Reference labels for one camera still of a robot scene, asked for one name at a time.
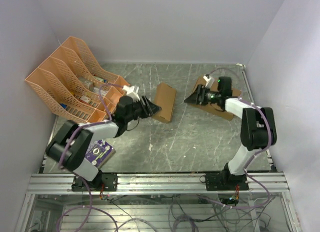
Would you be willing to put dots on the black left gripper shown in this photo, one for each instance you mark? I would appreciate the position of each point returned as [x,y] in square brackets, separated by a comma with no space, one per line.
[152,109]

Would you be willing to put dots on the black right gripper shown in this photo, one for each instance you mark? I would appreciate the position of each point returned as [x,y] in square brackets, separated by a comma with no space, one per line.
[198,96]

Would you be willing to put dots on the cardboard box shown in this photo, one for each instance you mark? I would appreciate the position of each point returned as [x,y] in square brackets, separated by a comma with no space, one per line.
[224,83]
[165,98]

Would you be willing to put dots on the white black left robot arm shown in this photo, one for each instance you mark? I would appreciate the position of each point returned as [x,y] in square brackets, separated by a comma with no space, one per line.
[69,146]

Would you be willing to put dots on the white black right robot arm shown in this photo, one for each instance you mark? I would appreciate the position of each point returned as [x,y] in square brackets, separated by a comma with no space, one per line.
[257,131]

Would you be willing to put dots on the closed folded cardboard box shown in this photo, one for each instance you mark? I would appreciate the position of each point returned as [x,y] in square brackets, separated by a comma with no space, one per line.
[224,83]

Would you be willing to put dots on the purple book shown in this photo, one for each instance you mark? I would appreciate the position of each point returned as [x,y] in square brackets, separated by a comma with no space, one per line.
[99,152]

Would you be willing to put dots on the pink plastic desk organizer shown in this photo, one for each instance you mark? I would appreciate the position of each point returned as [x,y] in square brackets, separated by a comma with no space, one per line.
[74,86]

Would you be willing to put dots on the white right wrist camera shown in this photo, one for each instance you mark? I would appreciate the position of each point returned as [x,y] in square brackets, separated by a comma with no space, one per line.
[209,80]

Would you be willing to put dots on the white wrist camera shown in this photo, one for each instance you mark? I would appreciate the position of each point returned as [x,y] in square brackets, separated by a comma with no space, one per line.
[132,92]
[209,80]

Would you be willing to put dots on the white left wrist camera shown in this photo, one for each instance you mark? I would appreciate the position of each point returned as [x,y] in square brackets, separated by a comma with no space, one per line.
[132,92]

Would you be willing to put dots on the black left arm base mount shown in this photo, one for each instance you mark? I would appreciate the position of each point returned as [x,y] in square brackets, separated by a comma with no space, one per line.
[106,182]

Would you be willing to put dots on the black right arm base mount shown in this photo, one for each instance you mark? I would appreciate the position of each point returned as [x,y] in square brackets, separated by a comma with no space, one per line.
[219,182]

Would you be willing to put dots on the aluminium frame rail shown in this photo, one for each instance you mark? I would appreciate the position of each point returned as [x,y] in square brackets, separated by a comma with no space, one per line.
[148,184]

